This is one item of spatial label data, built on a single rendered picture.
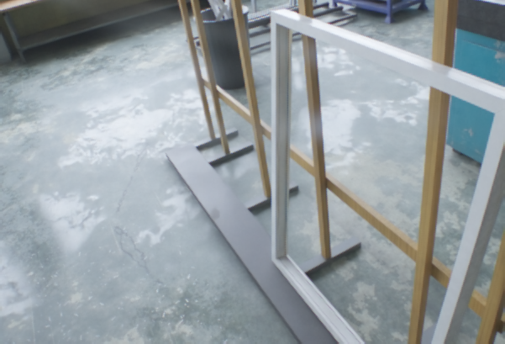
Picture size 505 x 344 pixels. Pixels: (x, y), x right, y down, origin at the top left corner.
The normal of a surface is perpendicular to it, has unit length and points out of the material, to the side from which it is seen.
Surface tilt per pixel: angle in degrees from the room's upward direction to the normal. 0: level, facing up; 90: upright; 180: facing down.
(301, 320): 0
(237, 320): 0
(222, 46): 94
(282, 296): 0
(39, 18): 90
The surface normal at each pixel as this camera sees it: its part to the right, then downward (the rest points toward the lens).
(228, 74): -0.07, 0.60
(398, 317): -0.15, -0.84
